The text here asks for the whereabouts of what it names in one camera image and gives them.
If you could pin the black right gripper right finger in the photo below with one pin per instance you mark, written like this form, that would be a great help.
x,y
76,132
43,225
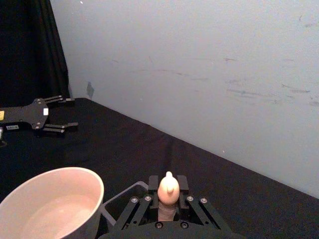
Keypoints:
x,y
199,209

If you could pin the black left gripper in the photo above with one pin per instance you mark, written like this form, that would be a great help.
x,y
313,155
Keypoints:
x,y
27,114

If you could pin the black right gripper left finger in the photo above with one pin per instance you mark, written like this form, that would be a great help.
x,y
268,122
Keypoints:
x,y
139,209

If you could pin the small pale plastic piece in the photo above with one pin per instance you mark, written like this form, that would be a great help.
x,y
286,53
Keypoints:
x,y
168,189

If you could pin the clear plastic case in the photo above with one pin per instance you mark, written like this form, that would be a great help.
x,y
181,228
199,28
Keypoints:
x,y
120,194

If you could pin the black table cloth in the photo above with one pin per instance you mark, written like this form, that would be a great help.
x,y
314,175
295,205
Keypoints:
x,y
199,179

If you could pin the black curtain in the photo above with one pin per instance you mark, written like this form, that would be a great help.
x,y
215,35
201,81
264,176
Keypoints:
x,y
27,49

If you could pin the white round bowl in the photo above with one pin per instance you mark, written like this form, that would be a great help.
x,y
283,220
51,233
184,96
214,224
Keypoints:
x,y
49,209

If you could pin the plain pale wall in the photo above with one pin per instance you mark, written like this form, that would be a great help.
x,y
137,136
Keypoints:
x,y
199,74

